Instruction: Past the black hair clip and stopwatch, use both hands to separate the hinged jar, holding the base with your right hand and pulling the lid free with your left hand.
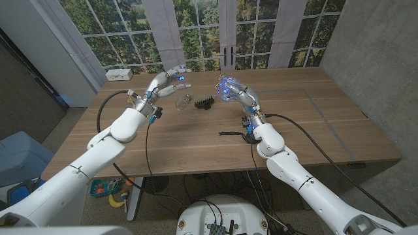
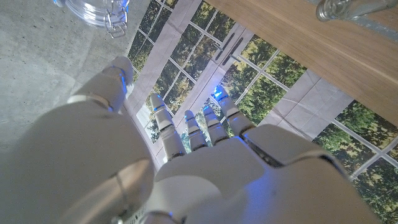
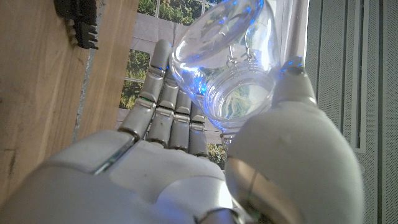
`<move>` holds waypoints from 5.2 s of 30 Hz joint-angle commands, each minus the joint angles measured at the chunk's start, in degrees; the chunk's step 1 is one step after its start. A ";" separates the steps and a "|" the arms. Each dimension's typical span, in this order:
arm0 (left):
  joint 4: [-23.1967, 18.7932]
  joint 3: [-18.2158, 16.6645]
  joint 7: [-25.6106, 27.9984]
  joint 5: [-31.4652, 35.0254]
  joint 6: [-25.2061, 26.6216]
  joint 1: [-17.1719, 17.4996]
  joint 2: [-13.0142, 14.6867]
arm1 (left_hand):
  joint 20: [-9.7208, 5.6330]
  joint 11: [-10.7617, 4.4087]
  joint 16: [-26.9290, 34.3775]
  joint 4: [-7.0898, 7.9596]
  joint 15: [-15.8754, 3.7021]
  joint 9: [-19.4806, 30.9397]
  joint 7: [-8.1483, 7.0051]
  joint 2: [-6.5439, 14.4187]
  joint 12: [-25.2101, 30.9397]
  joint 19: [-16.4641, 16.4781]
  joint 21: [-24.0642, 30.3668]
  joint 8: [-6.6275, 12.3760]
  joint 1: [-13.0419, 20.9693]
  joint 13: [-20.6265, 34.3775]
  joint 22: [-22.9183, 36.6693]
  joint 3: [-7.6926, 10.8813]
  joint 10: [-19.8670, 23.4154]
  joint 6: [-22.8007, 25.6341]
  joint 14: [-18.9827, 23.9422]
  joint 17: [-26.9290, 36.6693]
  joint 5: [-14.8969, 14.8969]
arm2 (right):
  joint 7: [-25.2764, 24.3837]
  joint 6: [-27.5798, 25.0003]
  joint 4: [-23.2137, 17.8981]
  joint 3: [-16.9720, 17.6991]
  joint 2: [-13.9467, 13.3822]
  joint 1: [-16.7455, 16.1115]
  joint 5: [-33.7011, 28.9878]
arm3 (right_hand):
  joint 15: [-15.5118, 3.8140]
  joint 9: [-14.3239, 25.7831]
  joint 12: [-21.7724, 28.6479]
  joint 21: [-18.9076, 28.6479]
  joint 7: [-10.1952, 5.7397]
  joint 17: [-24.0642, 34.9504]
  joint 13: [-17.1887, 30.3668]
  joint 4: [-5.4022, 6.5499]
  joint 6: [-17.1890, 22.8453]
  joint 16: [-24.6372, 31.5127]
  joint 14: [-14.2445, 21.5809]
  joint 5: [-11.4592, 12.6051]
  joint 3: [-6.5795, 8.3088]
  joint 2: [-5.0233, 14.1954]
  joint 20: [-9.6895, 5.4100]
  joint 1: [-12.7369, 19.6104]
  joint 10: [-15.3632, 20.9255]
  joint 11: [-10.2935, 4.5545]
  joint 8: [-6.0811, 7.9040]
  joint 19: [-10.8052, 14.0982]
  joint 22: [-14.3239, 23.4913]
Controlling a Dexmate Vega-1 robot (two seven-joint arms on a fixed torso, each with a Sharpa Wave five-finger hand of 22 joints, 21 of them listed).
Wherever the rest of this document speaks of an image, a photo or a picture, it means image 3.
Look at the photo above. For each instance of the printed window backdrop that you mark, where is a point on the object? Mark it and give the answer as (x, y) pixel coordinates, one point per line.
(149, 31)

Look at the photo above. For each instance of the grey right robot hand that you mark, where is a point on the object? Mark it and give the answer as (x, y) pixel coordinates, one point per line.
(140, 186)

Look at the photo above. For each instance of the black hair claw clip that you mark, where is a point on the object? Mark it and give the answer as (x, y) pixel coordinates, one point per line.
(79, 18)

